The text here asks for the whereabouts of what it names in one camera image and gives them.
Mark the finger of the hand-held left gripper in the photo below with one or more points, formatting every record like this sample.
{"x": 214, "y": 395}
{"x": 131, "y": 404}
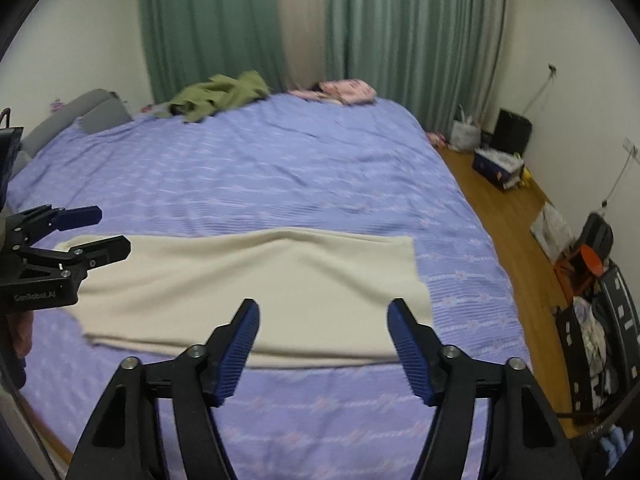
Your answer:
{"x": 102, "y": 251}
{"x": 77, "y": 216}

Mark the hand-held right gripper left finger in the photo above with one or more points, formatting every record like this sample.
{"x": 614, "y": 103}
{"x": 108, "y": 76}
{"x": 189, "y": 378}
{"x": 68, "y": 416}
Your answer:
{"x": 239, "y": 355}

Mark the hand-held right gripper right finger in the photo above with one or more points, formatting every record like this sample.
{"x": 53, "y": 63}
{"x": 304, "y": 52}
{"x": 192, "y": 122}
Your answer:
{"x": 411, "y": 357}

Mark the cream pants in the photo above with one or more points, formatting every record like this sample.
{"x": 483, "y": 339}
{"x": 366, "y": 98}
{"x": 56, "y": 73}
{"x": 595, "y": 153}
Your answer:
{"x": 250, "y": 285}

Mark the person's left hand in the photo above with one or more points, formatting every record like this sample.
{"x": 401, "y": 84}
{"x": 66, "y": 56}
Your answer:
{"x": 21, "y": 332}

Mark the grey pillow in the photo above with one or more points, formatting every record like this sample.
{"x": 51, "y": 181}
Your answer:
{"x": 95, "y": 107}

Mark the white plastic bag on floor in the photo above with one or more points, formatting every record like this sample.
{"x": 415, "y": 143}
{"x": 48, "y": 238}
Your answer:
{"x": 550, "y": 232}

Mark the pile of clothes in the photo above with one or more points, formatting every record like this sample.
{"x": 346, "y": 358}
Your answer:
{"x": 597, "y": 345}

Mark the olive green garment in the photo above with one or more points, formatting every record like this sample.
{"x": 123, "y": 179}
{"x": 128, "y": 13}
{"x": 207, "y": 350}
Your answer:
{"x": 220, "y": 92}

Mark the purple floral striped bedsheet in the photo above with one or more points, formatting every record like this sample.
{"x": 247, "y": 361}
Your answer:
{"x": 300, "y": 170}

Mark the orange plastic stool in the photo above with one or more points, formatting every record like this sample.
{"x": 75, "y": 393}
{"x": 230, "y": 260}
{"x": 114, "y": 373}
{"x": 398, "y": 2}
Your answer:
{"x": 590, "y": 262}

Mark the blue cardboard box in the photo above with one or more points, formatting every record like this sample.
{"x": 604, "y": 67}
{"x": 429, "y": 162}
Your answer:
{"x": 495, "y": 165}

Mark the black folding crate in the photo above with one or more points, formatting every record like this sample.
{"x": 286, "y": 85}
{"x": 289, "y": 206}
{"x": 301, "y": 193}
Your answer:
{"x": 620, "y": 305}

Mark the black backpack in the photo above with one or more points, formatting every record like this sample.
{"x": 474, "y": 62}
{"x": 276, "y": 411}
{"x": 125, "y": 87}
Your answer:
{"x": 599, "y": 235}

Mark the green curtain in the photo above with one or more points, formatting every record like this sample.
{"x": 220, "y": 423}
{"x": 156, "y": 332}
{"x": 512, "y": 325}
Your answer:
{"x": 415, "y": 35}
{"x": 210, "y": 25}

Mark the black speaker box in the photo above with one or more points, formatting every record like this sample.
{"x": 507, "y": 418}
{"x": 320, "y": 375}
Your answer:
{"x": 512, "y": 130}

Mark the pink patterned pillow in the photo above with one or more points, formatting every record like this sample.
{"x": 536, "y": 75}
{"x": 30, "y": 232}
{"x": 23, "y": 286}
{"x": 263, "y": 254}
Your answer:
{"x": 345, "y": 91}

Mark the white wall socket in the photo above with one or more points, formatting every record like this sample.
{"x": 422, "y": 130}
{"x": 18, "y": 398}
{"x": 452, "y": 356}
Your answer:
{"x": 632, "y": 150}

